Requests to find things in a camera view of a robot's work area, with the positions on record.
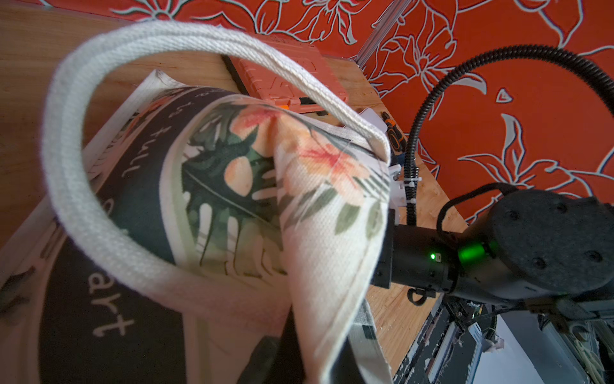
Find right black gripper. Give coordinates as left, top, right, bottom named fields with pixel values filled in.
left=371, top=210, right=456, bottom=293

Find white canvas tote bag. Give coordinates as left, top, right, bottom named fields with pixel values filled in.
left=1, top=21, right=392, bottom=383

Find grey pencil case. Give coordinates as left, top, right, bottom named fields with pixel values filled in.
left=359, top=108, right=388, bottom=133

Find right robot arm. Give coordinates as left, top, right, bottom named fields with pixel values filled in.
left=372, top=45, right=613, bottom=333

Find orange plastic tool case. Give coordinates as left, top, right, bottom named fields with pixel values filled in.
left=221, top=34, right=350, bottom=115

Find orange black pliers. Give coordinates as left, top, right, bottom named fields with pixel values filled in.
left=382, top=112, right=408, bottom=155

